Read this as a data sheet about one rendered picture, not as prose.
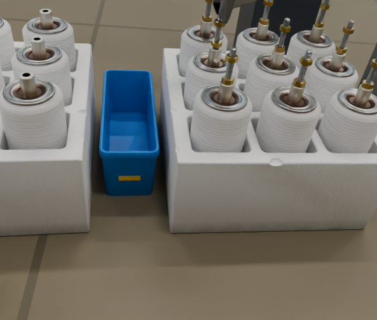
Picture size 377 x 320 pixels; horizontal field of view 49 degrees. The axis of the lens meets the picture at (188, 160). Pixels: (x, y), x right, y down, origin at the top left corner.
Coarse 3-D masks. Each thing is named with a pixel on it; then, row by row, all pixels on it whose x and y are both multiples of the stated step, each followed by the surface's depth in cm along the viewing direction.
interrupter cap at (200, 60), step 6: (198, 54) 76; (204, 54) 77; (222, 54) 77; (198, 60) 75; (204, 60) 75; (222, 60) 76; (198, 66) 73; (204, 66) 73; (210, 66) 74; (216, 66) 74; (222, 66) 74; (210, 72) 72; (216, 72) 72; (222, 72) 73
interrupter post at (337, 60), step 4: (336, 52) 77; (332, 56) 77; (336, 56) 76; (340, 56) 76; (344, 56) 76; (332, 60) 77; (336, 60) 76; (340, 60) 76; (332, 64) 77; (336, 64) 77; (340, 64) 77; (332, 68) 78; (336, 68) 77; (340, 68) 78
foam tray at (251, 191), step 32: (160, 96) 101; (192, 160) 65; (224, 160) 66; (256, 160) 67; (288, 160) 67; (320, 160) 68; (352, 160) 69; (192, 192) 69; (224, 192) 70; (256, 192) 71; (288, 192) 72; (320, 192) 73; (352, 192) 74; (192, 224) 75; (224, 224) 76; (256, 224) 77; (288, 224) 78; (320, 224) 79; (352, 224) 80
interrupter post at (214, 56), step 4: (212, 48) 73; (220, 48) 73; (212, 52) 73; (216, 52) 73; (220, 52) 73; (212, 56) 73; (216, 56) 73; (220, 56) 74; (208, 60) 75; (212, 60) 74; (216, 60) 74; (212, 64) 74; (216, 64) 74
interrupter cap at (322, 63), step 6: (318, 60) 79; (324, 60) 80; (330, 60) 80; (318, 66) 77; (324, 66) 78; (342, 66) 79; (348, 66) 79; (324, 72) 76; (330, 72) 76; (336, 72) 76; (342, 72) 76; (348, 72) 77; (354, 72) 77
